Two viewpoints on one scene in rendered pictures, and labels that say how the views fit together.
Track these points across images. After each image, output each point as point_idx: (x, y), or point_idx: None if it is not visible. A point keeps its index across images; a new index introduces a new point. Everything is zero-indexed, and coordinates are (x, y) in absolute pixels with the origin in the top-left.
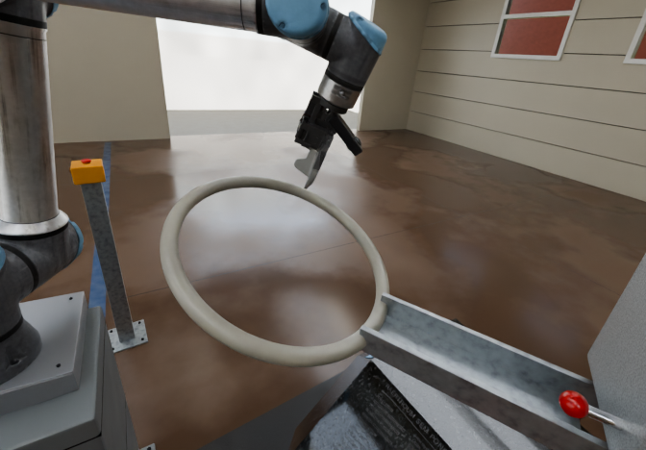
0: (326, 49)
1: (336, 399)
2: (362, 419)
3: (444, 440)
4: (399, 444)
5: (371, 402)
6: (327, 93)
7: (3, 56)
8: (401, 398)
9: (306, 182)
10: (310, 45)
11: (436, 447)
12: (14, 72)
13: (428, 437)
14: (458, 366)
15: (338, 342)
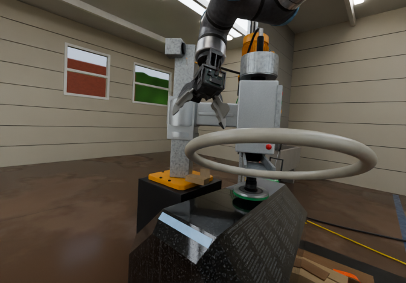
0: (232, 25)
1: (235, 274)
2: (242, 256)
3: (243, 216)
4: (248, 237)
5: (235, 246)
6: (225, 54)
7: None
8: (232, 227)
9: (222, 123)
10: (236, 18)
11: (245, 221)
12: None
13: (243, 222)
14: (255, 168)
15: (288, 172)
